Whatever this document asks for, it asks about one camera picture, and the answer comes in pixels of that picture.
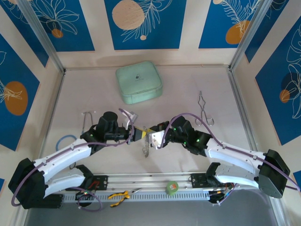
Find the black ribbed block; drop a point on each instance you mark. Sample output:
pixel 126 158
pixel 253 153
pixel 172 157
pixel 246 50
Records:
pixel 54 202

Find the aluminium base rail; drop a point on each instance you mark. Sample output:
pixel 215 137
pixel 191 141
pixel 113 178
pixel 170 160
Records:
pixel 150 180

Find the green tape roll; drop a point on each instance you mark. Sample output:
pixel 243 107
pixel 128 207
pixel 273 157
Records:
pixel 171 189

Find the small electronics board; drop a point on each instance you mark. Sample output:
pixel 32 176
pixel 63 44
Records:
pixel 221 193
pixel 84 192

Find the mint green square case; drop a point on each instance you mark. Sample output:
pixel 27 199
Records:
pixel 138 82

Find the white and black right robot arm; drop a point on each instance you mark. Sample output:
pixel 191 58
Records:
pixel 235 153

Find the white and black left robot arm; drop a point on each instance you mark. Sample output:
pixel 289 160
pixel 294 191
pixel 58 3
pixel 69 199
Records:
pixel 63 153

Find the metal crucible tongs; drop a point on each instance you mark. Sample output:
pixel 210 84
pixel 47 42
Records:
pixel 202 110

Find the aluminium table side rail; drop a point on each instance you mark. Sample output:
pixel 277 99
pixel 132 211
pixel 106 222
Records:
pixel 53 110
pixel 240 101

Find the blue stethoscope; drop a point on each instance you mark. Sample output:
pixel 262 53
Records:
pixel 83 128

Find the aluminium frame post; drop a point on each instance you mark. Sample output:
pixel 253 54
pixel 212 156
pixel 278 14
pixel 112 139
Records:
pixel 249 35
pixel 42 35

